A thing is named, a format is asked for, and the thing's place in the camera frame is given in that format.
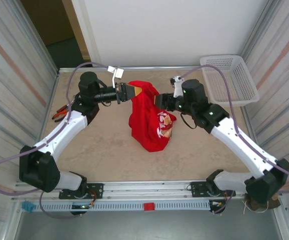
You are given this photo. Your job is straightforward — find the red t-shirt with bear print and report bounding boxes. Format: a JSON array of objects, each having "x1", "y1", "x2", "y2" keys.
[{"x1": 128, "y1": 80, "x2": 178, "y2": 153}]

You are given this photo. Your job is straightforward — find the aluminium table edge strip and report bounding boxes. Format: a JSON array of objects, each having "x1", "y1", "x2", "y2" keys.
[{"x1": 58, "y1": 65, "x2": 202, "y2": 74}]

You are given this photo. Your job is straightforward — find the white perforated plastic basket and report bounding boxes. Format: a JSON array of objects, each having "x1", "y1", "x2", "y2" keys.
[{"x1": 199, "y1": 54, "x2": 261, "y2": 109}]

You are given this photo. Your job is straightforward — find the small black electronics board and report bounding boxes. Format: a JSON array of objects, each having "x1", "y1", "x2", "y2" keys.
[
  {"x1": 70, "y1": 203, "x2": 88, "y2": 216},
  {"x1": 208, "y1": 199, "x2": 227, "y2": 215}
]

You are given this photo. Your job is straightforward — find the brown cloth pouch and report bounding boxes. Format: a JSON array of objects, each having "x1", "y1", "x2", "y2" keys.
[{"x1": 245, "y1": 192, "x2": 282, "y2": 211}]

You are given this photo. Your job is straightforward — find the blue tape piece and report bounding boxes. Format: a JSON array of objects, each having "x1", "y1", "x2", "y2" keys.
[{"x1": 21, "y1": 200, "x2": 36, "y2": 214}]

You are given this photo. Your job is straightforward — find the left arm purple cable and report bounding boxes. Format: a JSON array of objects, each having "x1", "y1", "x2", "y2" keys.
[{"x1": 0, "y1": 61, "x2": 110, "y2": 220}]

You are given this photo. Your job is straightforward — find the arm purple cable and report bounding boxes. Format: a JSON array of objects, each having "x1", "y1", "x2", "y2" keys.
[
  {"x1": 180, "y1": 64, "x2": 289, "y2": 215},
  {"x1": 0, "y1": 61, "x2": 110, "y2": 220}
]

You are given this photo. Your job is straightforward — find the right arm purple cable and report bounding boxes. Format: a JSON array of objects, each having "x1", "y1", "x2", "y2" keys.
[{"x1": 180, "y1": 64, "x2": 289, "y2": 215}]

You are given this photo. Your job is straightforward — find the red-handled silver wrench tool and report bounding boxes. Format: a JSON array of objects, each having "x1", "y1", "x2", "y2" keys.
[{"x1": 56, "y1": 103, "x2": 72, "y2": 114}]

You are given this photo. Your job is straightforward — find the orange-handled pliers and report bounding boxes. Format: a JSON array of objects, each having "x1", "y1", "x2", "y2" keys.
[{"x1": 52, "y1": 109, "x2": 70, "y2": 123}]

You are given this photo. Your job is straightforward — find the tan wooden door frame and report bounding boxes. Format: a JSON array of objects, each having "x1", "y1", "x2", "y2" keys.
[{"x1": 60, "y1": 0, "x2": 93, "y2": 62}]

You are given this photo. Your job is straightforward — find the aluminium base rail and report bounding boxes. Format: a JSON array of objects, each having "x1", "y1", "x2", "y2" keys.
[{"x1": 13, "y1": 179, "x2": 283, "y2": 201}]

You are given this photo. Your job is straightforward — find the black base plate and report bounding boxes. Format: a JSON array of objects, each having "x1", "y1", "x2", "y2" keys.
[
  {"x1": 58, "y1": 183, "x2": 104, "y2": 200},
  {"x1": 189, "y1": 181, "x2": 236, "y2": 199}
]

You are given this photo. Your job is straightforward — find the white slotted cable duct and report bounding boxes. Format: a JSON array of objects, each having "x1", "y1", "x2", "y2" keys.
[{"x1": 35, "y1": 200, "x2": 212, "y2": 213}]

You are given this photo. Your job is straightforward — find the beige string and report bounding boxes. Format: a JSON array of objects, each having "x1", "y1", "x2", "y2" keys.
[{"x1": 241, "y1": 194, "x2": 273, "y2": 215}]

